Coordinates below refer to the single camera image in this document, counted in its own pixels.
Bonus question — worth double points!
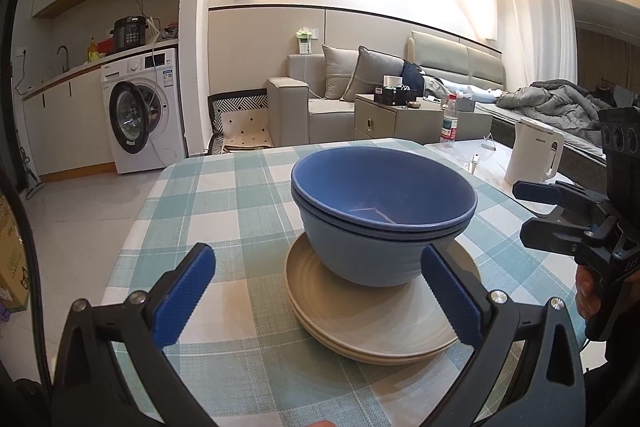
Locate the person's left hand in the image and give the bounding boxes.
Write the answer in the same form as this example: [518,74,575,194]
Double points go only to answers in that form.
[308,421,335,427]

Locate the beige sofa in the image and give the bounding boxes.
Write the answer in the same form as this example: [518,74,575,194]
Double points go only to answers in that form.
[266,31,506,146]

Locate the black pressure cooker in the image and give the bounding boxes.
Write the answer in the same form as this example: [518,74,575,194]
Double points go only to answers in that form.
[111,15,148,53]

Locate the grey cushion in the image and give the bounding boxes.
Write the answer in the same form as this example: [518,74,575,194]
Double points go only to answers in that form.
[343,46,405,102]
[322,44,358,100]

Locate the cardboard box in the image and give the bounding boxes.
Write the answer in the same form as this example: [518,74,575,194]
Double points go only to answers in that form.
[0,196,29,313]

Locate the checkered teal tablecloth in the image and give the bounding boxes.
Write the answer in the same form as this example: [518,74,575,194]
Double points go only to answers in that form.
[102,136,591,427]

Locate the yellow oil bottle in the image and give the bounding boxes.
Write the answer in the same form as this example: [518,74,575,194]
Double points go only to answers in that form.
[87,39,100,63]

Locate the plastic water bottle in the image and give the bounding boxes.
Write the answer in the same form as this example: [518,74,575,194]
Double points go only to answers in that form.
[440,93,458,143]

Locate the large cream plate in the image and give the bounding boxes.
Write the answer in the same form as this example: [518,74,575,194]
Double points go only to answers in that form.
[284,233,484,350]

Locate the white electric kettle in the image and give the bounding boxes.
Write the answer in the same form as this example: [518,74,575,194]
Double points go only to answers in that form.
[504,117,564,185]

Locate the black storage tray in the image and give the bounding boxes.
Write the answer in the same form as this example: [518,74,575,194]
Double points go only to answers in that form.
[374,84,418,106]

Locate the large dark blue bowl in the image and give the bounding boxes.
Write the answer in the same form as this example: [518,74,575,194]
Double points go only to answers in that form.
[291,146,477,232]

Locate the white washing machine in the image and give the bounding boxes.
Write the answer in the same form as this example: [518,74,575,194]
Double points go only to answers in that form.
[101,46,186,174]

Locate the light blue bowl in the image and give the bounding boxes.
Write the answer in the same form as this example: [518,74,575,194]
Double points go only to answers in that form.
[299,208,459,287]

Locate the kitchen counter cabinet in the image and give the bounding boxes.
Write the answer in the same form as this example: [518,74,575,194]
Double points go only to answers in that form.
[23,66,115,182]

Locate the grey blanket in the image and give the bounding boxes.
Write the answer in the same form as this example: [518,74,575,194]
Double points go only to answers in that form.
[495,79,611,147]

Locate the person's right hand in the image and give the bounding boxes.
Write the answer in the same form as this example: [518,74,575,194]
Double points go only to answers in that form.
[575,265,601,320]

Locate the beige side cabinet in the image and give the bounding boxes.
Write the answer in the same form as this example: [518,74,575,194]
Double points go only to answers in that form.
[354,94,492,145]

